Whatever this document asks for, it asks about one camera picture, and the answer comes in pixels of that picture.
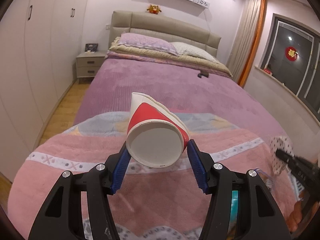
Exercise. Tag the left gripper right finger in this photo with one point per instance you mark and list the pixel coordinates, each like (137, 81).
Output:
(215, 180)

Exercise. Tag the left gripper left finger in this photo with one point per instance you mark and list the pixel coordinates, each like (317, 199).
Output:
(102, 181)

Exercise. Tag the teal tissue pack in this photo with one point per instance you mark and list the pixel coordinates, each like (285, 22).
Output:
(234, 209)

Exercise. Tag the white dotted paper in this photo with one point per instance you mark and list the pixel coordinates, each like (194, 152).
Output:
(280, 144)

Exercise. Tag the red white paper cup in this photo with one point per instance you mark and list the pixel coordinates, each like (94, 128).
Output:
(156, 137)

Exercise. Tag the pink elephant blanket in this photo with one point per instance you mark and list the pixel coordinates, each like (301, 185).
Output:
(152, 203)

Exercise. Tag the purple bed cover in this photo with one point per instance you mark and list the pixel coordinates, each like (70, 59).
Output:
(177, 88)

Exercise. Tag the small dark object on bed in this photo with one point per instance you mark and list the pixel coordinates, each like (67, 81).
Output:
(203, 74)

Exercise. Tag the dark window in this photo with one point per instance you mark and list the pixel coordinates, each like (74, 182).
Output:
(301, 77)

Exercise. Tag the beige bedside table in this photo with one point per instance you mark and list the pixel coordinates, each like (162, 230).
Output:
(88, 64)

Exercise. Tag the red window decoration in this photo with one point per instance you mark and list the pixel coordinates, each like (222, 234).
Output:
(291, 53)

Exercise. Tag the folded beige quilt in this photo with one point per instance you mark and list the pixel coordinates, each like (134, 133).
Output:
(120, 51)

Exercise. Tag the white patterned pillow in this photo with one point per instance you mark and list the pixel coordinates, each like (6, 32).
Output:
(187, 49)

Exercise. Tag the beige orange curtain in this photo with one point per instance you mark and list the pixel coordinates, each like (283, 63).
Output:
(247, 40)

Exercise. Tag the purple pillow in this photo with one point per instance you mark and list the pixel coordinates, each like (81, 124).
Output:
(147, 42)

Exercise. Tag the beige padded headboard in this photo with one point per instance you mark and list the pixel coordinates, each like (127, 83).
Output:
(163, 27)

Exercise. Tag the white wardrobe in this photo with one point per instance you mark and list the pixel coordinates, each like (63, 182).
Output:
(40, 40)

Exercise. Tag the orange plush toy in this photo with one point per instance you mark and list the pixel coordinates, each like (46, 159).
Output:
(153, 9)

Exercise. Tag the small picture frame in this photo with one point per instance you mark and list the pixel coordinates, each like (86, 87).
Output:
(91, 47)

